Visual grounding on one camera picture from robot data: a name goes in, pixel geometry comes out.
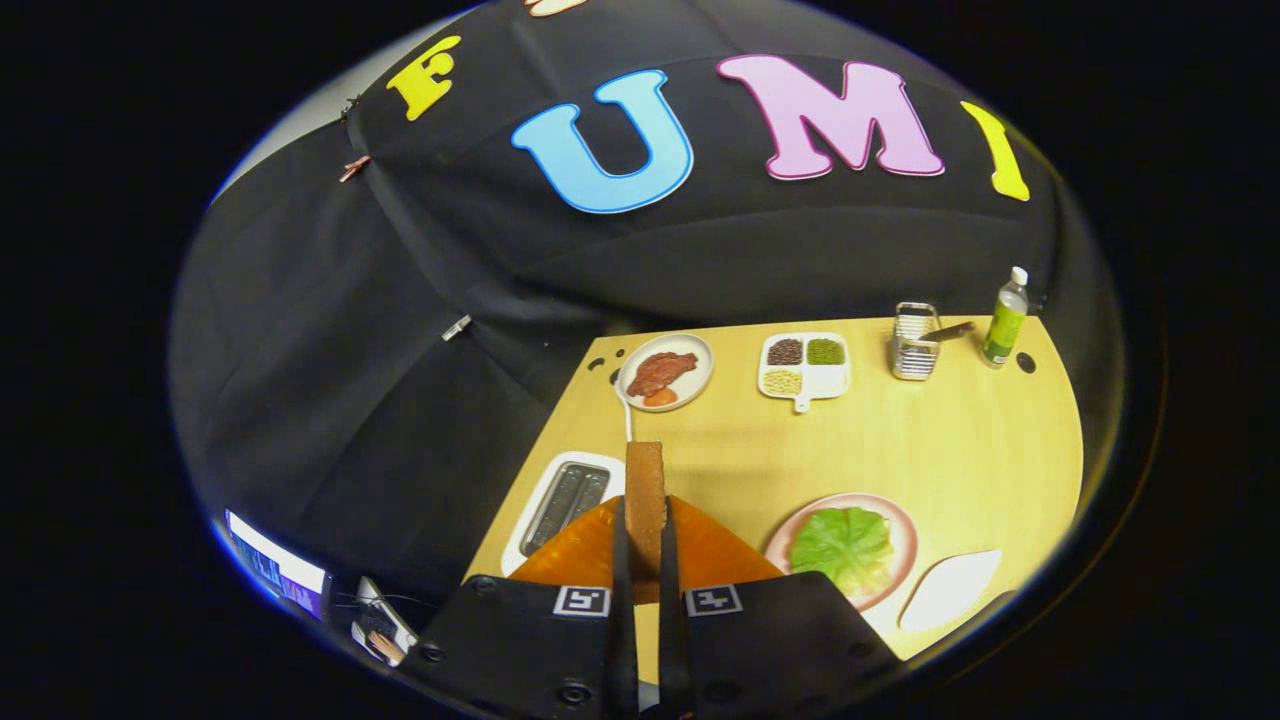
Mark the grey oval plate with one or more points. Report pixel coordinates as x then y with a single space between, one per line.
700 350

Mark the pink clip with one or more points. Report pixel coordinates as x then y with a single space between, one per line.
353 167

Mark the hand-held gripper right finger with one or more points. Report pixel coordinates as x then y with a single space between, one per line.
672 600

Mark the pile of yellow soybeans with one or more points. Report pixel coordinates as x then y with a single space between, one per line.
782 382

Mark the brown meat piece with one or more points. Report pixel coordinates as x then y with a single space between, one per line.
660 372

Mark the pink round plate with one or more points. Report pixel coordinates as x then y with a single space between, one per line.
905 540

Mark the white toaster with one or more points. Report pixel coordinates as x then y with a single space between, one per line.
575 495

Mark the pile of green beans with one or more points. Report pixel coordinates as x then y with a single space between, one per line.
826 352

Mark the silver clip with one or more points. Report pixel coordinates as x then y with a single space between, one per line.
457 327

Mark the white divided tray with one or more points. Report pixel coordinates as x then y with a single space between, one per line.
825 382

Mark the pile of dark beans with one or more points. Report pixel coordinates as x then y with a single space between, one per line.
785 352

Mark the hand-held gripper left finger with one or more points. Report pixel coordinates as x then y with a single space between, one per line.
622 600

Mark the white rectangular plate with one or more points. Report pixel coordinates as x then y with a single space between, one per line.
950 590

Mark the green lettuce leaf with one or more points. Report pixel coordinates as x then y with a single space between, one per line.
840 550

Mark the orange carrot piece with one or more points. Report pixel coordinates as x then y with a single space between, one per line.
660 397

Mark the toast bread slice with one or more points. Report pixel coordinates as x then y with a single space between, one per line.
645 500

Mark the green label plastic bottle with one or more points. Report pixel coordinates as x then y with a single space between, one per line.
1005 325

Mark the black backdrop cloth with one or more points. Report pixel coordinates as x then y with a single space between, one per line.
400 350

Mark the computer monitor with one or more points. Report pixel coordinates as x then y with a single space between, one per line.
275 572

